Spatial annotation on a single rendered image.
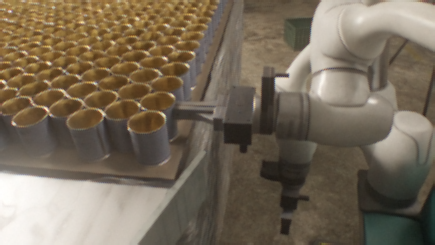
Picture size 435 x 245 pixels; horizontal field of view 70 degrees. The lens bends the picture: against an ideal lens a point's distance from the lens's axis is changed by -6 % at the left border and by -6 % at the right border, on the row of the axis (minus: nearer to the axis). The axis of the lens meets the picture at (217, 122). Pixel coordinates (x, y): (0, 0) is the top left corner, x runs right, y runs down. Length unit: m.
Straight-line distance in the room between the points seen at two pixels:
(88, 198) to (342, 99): 0.45
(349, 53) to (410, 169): 0.45
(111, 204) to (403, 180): 0.74
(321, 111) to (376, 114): 0.09
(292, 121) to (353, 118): 0.10
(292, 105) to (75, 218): 0.40
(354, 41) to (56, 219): 0.56
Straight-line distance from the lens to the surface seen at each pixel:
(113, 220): 0.53
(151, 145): 0.59
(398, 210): 1.07
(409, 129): 0.94
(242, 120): 0.57
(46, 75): 0.90
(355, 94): 0.60
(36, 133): 0.69
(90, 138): 0.63
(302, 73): 0.92
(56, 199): 0.60
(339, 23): 0.61
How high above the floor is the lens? 1.46
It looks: 33 degrees down
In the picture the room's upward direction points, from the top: 2 degrees counter-clockwise
